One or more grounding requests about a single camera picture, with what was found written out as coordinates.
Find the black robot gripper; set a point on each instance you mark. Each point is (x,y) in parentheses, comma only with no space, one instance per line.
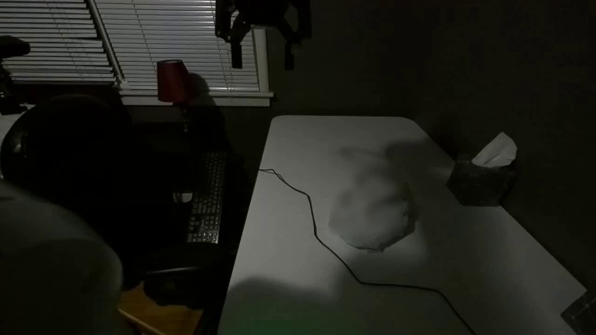
(235,19)

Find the white towel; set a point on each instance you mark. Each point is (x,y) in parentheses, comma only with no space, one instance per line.
(375,212)

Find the black office chair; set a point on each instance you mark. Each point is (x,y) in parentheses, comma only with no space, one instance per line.
(84,155)

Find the white window blinds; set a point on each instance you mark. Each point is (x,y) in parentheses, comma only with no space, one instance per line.
(120,43)

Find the black keyboard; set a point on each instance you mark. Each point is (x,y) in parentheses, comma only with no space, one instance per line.
(207,203)

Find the black tissue box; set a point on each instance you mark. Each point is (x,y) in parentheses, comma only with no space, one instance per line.
(479,186)

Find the white tissue sheet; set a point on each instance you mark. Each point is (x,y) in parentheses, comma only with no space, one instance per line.
(498,153)

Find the wooden board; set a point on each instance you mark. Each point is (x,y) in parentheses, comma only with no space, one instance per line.
(151,318)

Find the grey blurred foreground object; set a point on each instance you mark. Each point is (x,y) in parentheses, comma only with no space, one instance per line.
(56,274)

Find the dark mat at table corner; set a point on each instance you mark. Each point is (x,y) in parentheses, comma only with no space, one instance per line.
(581,315)

